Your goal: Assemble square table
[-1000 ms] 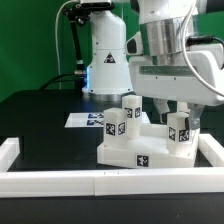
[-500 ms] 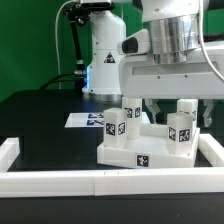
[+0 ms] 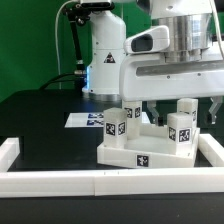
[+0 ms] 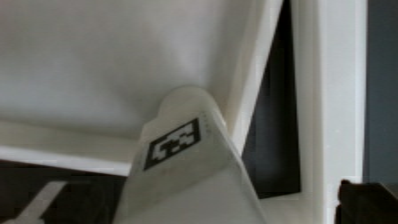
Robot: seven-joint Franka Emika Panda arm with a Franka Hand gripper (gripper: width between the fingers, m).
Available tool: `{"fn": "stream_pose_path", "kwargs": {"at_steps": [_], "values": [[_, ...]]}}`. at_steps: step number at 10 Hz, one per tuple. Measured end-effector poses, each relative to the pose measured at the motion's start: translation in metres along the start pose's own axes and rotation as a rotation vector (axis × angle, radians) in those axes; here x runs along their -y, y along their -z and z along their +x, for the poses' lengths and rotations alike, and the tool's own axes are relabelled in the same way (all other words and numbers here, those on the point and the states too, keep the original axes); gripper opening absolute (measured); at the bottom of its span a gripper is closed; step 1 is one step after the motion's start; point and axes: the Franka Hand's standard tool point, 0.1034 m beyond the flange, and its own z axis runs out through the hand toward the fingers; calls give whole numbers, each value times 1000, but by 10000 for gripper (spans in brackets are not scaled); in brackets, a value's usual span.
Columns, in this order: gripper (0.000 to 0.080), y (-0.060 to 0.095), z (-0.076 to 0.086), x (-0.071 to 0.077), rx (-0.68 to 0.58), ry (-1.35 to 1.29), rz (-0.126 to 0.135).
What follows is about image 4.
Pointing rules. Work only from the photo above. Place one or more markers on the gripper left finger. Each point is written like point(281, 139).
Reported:
point(31, 215)

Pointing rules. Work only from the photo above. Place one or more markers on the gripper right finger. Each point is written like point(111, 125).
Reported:
point(368, 203)

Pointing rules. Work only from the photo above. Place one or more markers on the white table leg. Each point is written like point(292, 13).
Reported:
point(187, 187)

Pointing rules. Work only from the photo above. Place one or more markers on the white square tabletop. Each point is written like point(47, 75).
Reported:
point(96, 55)

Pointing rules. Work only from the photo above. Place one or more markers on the white U-shaped obstacle fence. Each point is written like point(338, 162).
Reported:
point(329, 47)

